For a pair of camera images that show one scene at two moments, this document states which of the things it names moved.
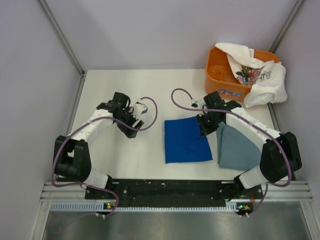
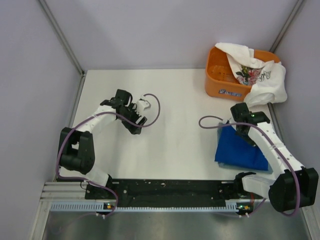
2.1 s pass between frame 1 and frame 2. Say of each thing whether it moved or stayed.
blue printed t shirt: moved
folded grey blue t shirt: stayed
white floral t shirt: stayed
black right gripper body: moved
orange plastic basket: stayed
